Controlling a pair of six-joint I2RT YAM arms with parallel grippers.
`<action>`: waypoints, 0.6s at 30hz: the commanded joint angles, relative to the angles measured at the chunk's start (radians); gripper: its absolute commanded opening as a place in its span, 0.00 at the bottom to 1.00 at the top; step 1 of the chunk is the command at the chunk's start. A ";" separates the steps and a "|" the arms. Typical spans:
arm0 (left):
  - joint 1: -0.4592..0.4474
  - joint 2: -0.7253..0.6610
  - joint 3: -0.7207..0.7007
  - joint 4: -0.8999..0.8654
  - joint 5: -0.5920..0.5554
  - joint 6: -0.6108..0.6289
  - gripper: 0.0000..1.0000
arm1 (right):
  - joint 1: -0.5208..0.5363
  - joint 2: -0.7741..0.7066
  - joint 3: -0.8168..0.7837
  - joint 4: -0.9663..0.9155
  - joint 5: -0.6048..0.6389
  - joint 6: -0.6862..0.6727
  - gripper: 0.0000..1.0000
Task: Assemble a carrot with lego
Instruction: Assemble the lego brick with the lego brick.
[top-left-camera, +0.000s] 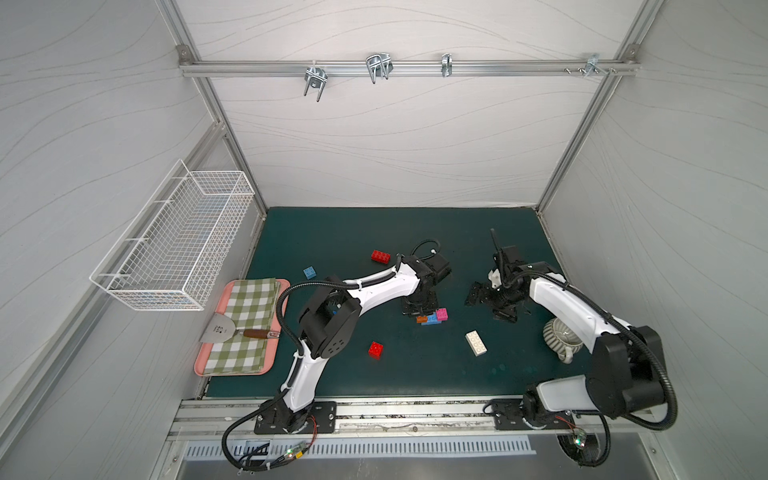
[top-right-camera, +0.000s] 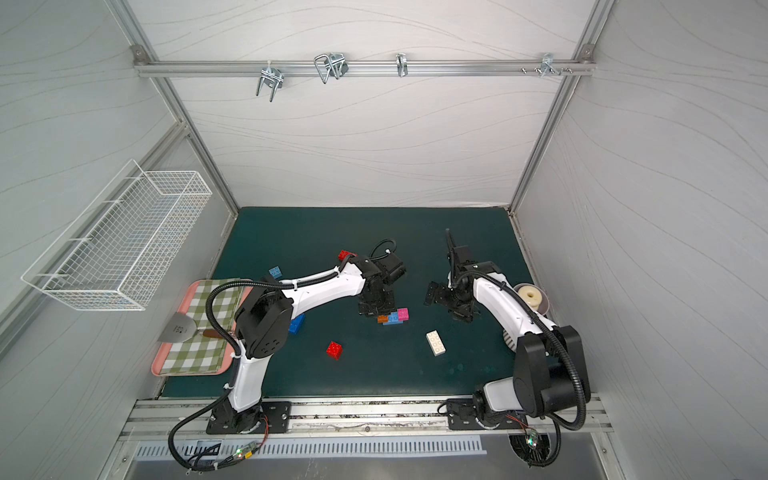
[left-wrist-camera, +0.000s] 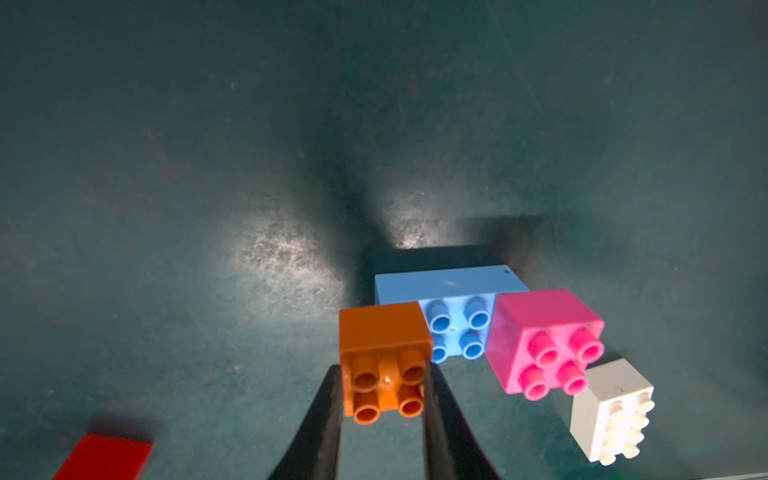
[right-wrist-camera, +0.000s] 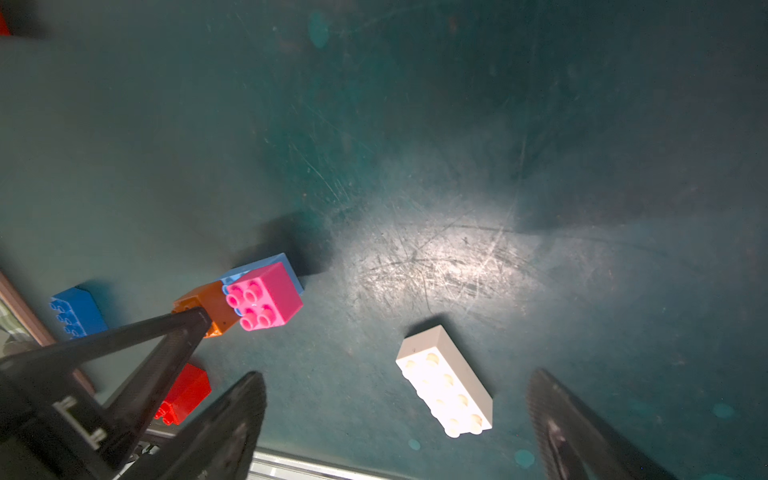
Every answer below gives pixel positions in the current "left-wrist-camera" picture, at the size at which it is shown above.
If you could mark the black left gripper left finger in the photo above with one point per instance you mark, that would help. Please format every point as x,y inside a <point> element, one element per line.
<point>314,451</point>

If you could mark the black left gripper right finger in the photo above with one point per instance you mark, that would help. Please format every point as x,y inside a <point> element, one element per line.
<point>451,451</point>

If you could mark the orange lego brick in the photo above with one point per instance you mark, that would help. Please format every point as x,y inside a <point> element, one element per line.
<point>385,352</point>

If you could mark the pink lego brick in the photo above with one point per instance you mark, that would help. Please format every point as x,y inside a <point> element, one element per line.
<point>543,340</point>

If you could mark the light blue lego brick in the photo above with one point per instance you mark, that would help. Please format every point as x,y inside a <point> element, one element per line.
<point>457,304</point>

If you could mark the white lego brick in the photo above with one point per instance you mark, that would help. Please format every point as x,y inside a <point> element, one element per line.
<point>608,417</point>

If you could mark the red square lego brick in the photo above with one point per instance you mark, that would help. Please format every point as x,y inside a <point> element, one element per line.
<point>99,457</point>

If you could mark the green table mat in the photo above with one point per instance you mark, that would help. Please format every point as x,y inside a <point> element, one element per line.
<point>192,190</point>

